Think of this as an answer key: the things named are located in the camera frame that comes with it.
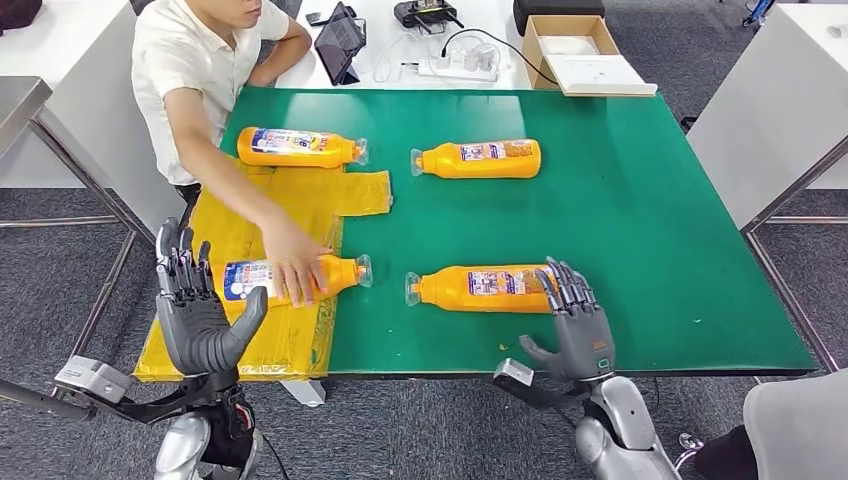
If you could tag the person's left forearm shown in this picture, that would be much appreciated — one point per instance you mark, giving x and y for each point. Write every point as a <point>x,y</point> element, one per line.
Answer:
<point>288,54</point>

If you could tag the orange detergent bottle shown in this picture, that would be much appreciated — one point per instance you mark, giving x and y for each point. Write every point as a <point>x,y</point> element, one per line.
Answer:
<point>298,156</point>
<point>341,275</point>
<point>464,167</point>
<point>444,291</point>

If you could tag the person's right hand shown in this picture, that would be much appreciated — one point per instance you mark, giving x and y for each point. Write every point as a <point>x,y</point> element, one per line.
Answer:
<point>295,265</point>

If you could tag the chrome chair base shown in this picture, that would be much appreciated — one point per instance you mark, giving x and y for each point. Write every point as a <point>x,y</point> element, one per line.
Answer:
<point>688,445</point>

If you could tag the black bag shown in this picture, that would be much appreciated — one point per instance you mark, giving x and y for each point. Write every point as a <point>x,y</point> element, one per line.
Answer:
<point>18,14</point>

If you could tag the yellow taped cardboard sheet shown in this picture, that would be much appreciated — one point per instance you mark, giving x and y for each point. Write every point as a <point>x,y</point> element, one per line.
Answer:
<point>298,199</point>

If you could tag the steel table frame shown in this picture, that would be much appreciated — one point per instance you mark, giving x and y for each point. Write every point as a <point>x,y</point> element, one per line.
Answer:
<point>792,189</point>

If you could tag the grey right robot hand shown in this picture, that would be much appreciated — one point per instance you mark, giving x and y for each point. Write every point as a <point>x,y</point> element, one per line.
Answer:
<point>586,344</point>

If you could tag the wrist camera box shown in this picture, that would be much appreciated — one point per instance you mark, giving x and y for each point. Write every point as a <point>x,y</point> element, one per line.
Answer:
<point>93,378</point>
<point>515,372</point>

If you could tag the black phone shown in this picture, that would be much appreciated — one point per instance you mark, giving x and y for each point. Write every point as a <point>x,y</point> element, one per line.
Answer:
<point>316,19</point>

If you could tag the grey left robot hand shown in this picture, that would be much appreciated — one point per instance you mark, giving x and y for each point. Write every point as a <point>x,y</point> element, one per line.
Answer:
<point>195,331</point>

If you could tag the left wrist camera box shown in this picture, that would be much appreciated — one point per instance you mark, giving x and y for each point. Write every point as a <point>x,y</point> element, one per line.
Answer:
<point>93,378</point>

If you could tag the white foam insert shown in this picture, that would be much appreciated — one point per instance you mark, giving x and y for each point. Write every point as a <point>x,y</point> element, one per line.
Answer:
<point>565,45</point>

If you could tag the white table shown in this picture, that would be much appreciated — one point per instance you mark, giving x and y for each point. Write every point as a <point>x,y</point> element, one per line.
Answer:
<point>378,16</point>

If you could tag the blue cart frame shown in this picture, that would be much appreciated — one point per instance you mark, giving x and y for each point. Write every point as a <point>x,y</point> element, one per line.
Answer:
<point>760,10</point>

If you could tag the green table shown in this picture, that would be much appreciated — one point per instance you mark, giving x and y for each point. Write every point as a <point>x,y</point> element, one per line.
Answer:
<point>629,232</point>

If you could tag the white desk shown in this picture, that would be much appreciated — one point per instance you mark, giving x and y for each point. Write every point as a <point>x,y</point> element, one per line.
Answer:
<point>762,112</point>
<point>66,46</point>

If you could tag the white power strip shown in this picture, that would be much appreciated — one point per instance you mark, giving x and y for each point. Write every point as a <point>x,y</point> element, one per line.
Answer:
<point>459,75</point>

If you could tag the small grey object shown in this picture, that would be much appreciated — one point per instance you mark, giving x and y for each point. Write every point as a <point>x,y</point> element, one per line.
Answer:
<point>838,30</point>

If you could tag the cardboard box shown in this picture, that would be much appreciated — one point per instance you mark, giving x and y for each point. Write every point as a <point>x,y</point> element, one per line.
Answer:
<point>534,56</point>

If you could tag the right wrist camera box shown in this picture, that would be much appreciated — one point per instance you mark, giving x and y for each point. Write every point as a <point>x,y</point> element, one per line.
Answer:
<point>515,372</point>

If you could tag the flat white box lid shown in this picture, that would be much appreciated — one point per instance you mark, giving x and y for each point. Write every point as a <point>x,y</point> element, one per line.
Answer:
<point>601,75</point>

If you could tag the black remote controller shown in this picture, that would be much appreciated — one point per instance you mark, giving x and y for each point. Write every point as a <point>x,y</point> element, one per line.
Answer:
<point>427,14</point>

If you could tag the person's right forearm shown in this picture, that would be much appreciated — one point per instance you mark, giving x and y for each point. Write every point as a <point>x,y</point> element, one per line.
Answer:
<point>232,192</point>

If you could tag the white charger plug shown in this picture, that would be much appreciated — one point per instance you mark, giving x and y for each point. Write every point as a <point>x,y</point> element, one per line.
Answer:
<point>444,61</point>
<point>487,60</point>
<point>466,61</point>

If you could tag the person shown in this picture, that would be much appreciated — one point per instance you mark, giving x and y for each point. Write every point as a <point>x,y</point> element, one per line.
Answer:
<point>192,73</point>
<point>802,430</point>

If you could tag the black tablet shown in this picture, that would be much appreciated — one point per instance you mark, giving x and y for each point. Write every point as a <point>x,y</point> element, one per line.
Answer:
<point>340,43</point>

